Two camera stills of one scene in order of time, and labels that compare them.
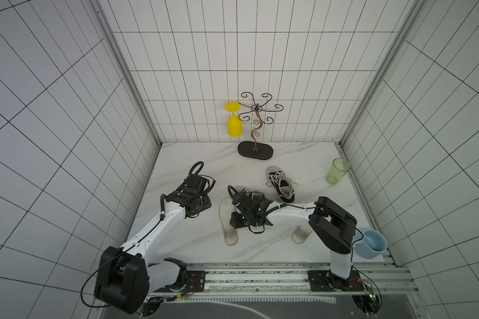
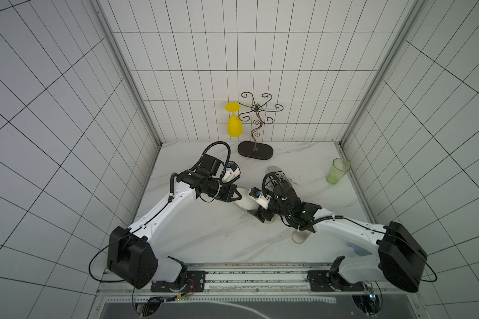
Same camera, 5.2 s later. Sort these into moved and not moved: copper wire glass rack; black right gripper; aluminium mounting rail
Moved: black right gripper
Not moved: aluminium mounting rail; copper wire glass rack
